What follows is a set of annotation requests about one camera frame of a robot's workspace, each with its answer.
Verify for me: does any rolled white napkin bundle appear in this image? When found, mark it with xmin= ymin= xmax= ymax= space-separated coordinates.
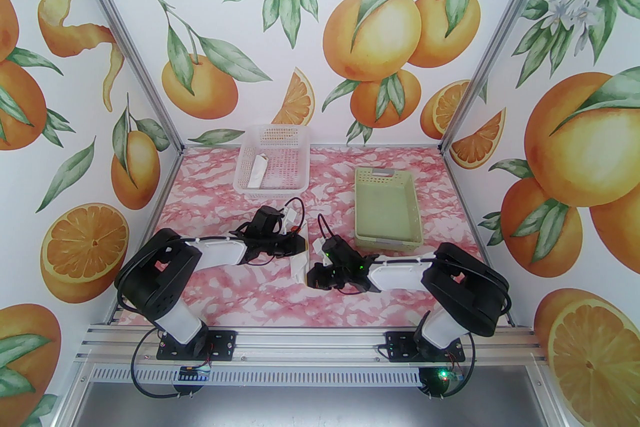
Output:
xmin=247 ymin=155 xmax=270 ymax=189

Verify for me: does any white perforated plastic basket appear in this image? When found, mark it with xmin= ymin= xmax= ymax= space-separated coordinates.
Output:
xmin=233 ymin=124 xmax=312 ymax=191

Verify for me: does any green perforated plastic basket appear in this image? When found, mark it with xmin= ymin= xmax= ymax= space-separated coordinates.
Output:
xmin=354 ymin=166 xmax=426 ymax=249

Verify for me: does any perforated metal strip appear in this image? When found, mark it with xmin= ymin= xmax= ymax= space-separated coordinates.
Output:
xmin=90 ymin=367 xmax=426 ymax=385

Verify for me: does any black module with green light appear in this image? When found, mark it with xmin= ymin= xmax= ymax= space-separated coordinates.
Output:
xmin=419 ymin=365 xmax=466 ymax=399

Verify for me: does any aluminium mounting rail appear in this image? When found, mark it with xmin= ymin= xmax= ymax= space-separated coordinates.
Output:
xmin=75 ymin=324 xmax=551 ymax=363

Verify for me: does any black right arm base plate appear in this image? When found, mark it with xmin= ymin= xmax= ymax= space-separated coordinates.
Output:
xmin=385 ymin=332 xmax=466 ymax=363

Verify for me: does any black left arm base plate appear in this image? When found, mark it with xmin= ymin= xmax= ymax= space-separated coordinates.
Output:
xmin=156 ymin=330 xmax=238 ymax=360

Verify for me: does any black right base cable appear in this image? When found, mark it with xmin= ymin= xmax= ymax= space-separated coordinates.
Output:
xmin=425 ymin=332 xmax=476 ymax=399

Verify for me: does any black base cable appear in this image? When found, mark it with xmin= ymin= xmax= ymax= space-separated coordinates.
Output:
xmin=130 ymin=329 xmax=201 ymax=400
xmin=425 ymin=332 xmax=476 ymax=399

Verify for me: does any black left base cable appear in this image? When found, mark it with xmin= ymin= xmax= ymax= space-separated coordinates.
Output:
xmin=130 ymin=329 xmax=201 ymax=400

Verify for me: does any aluminium frame post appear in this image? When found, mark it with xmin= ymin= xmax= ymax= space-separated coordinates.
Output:
xmin=52 ymin=0 xmax=186 ymax=155
xmin=439 ymin=0 xmax=574 ymax=155

